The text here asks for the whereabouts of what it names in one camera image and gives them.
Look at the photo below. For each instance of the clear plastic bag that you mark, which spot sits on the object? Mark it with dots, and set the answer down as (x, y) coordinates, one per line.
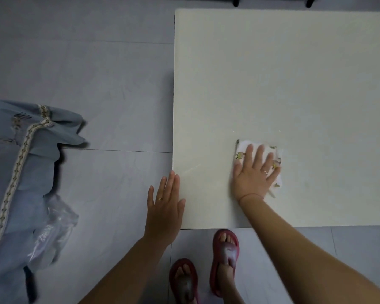
(54, 231)

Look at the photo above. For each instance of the person's left hand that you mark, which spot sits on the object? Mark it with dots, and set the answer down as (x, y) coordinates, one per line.
(163, 218)

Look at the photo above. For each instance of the red right slipper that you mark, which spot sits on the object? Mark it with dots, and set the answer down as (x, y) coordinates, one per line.
(226, 250)

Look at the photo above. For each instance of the person's leg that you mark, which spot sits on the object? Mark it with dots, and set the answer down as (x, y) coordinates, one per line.
(226, 275)
(183, 270)

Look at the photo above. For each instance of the person's left forearm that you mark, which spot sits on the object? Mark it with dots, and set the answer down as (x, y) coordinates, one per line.
(130, 275)

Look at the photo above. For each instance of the white patterned cleaning cloth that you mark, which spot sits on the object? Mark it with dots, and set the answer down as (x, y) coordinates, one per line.
(279, 182)

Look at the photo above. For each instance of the person's right forearm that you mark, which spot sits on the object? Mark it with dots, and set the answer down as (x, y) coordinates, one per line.
(304, 259)

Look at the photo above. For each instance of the person's right leg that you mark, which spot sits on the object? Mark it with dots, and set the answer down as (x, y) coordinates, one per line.
(226, 275)

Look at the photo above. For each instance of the white table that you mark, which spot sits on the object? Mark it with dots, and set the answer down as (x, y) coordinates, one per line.
(288, 75)

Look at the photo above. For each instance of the person's right hand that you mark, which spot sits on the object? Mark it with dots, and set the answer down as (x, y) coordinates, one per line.
(250, 180)

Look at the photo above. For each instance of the person's left leg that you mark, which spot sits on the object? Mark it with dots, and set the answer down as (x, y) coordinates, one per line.
(183, 270)

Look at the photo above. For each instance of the blue embroidered sofa cover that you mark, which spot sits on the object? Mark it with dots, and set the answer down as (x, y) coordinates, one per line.
(6, 174)

